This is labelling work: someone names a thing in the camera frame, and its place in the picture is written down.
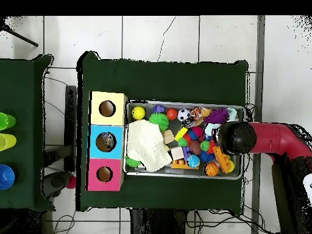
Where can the cream knitted cloth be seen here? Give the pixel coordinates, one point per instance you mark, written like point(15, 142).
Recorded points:
point(146, 143)

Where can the mint knitted cloth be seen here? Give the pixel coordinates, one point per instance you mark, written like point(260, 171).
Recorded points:
point(232, 114)

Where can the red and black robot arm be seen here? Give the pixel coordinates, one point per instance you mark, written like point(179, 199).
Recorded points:
point(268, 139)

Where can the silver mesh bin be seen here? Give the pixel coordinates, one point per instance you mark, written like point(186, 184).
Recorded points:
point(174, 124)

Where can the wooden box with three holes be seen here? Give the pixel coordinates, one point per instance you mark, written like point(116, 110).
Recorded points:
point(117, 148)

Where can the plain orange ball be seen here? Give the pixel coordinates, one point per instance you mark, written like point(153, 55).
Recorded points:
point(171, 113)

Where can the yellow smiley ball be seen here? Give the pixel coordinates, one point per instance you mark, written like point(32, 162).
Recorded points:
point(138, 113)

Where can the toy soccer ball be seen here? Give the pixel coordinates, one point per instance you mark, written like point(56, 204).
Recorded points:
point(183, 115)

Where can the plain wooden cube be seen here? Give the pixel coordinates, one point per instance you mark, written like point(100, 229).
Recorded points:
point(176, 153)

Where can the brown toy football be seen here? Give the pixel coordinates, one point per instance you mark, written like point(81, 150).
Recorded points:
point(195, 147)

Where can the dark green table cloth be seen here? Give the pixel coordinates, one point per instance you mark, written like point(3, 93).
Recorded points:
point(22, 97)
point(158, 80)

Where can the blue globe ball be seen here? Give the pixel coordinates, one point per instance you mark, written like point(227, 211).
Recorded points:
point(193, 161)

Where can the purple bumpy soft toy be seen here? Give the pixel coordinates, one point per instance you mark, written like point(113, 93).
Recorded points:
point(217, 116)

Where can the orange toy basketball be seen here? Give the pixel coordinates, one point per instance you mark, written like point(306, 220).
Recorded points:
point(211, 169)

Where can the large orange toy brick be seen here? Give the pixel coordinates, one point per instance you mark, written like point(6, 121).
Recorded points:
point(221, 158)

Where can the black stand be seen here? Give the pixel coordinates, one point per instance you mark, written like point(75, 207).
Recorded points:
point(70, 121)

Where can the red round knob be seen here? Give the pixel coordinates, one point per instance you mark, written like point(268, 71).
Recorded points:
point(71, 182)

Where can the green plastic cup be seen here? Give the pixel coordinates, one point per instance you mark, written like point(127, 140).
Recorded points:
point(7, 121)

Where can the yellow plastic cup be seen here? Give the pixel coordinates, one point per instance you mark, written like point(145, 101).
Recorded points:
point(7, 142)

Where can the blue plastic cup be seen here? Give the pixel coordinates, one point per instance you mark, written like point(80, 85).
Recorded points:
point(6, 177)

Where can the black tripod leg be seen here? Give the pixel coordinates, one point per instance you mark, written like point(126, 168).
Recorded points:
point(22, 37)

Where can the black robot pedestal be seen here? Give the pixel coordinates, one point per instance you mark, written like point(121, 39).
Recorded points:
point(158, 223)

